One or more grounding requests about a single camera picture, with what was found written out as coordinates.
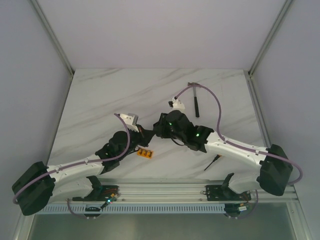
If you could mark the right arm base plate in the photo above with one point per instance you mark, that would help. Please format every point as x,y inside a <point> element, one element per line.
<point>222,193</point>

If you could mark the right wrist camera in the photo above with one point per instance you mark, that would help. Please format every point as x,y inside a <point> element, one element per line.
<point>176,104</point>

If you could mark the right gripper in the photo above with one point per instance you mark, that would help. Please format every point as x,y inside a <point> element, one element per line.
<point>160,128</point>

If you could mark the white cable duct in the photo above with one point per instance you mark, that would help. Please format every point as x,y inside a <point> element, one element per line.
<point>135,208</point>

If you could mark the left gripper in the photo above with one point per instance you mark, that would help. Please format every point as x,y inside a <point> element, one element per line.
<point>141,135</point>

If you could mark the claw hammer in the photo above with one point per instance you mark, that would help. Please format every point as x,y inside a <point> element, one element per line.
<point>196,105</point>

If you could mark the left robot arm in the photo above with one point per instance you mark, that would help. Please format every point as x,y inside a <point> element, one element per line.
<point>78,181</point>

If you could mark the aluminium rail frame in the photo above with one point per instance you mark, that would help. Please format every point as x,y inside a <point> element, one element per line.
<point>179,191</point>

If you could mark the orange handled screwdriver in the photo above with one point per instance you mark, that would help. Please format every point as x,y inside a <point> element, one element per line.
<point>214,160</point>

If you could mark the orange terminal block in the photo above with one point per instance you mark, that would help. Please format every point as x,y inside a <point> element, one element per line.
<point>145,153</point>

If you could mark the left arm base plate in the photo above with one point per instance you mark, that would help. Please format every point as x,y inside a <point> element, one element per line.
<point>105,193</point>

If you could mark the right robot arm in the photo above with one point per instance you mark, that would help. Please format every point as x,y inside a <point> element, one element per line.
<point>269,171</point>

